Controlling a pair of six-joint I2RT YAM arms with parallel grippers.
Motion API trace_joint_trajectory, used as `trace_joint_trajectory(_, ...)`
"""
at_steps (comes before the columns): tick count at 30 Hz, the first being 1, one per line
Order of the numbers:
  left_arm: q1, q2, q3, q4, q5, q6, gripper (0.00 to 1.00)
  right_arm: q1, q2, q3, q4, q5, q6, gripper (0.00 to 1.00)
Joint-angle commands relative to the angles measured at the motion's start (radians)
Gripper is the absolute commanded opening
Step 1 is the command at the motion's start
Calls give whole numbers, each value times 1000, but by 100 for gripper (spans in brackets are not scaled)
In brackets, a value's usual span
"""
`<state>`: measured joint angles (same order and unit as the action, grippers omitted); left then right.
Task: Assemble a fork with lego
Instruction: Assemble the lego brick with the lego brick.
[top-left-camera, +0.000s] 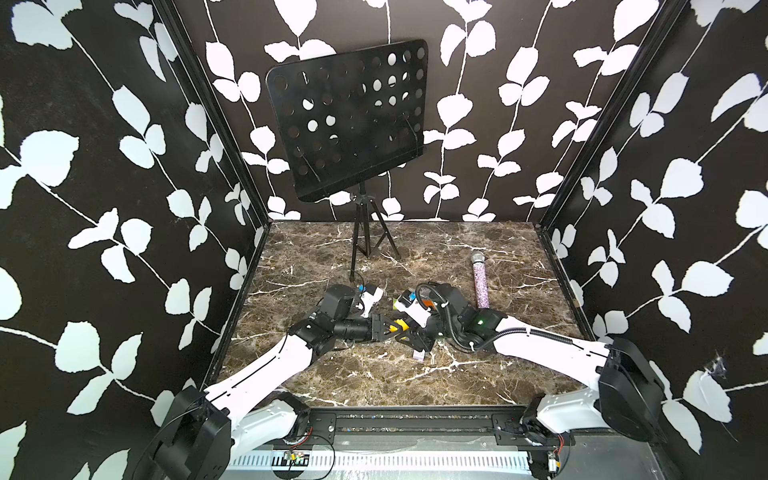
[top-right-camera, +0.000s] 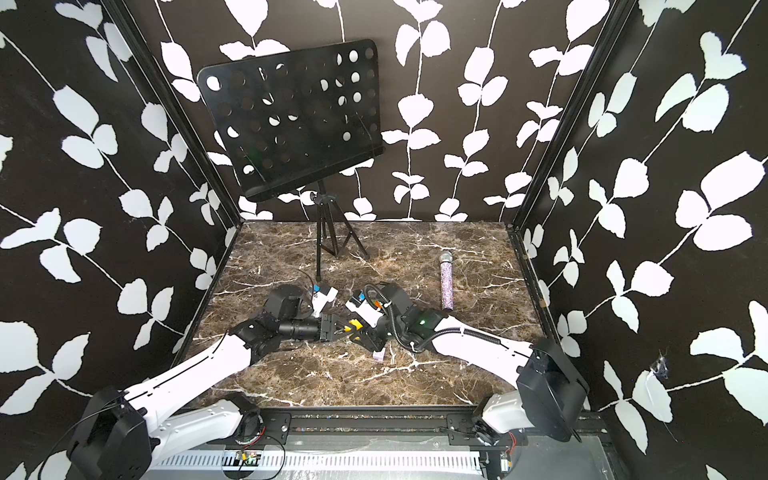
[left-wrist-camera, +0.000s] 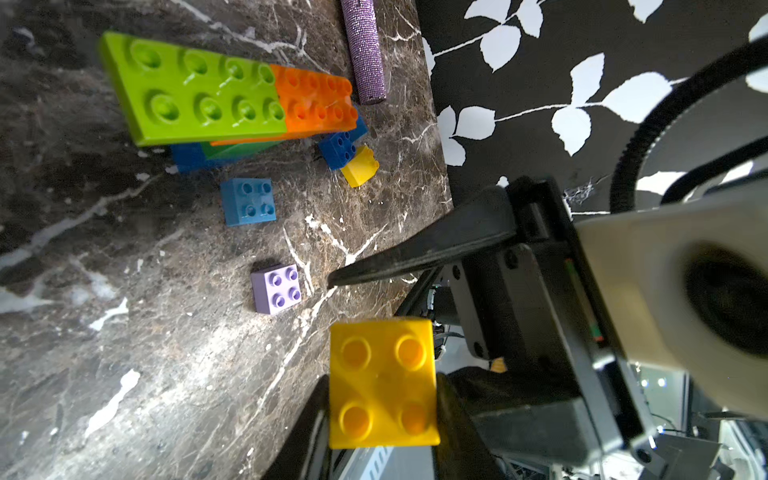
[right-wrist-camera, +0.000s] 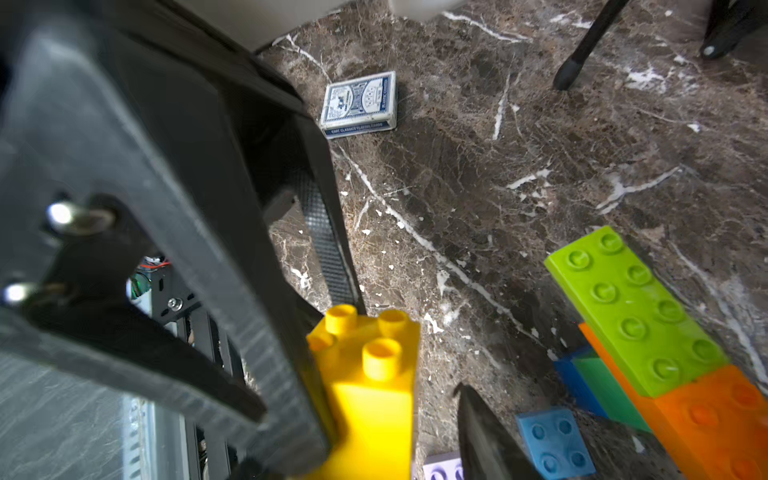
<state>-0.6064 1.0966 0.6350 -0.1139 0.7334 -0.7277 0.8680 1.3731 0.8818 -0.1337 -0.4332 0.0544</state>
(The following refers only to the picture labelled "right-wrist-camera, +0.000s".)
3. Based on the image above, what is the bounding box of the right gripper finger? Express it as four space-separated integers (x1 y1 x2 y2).
455 383 542 479

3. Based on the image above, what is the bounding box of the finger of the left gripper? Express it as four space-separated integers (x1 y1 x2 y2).
263 115 365 314

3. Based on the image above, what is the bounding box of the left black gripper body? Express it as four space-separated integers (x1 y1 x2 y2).
1 1 336 474

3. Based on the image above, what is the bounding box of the lilac square lego brick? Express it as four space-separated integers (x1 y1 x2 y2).
422 451 464 480

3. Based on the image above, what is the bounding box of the blue square lego brick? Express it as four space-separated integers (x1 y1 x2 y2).
554 347 608 418

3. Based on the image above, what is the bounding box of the dark green square lego brick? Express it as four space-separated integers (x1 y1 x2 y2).
572 351 652 433

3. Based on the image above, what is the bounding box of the yellow lego brick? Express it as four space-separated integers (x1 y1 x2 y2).
307 304 421 479

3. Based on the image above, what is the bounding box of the lime green long lego brick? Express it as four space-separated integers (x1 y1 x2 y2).
545 226 729 398

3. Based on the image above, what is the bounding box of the orange long lego brick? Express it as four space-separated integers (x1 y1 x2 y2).
579 323 767 479

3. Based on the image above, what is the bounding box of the cyan square lego brick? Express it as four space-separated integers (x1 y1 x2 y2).
516 408 596 479

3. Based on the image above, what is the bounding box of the blue playing card box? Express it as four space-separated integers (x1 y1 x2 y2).
319 71 398 139

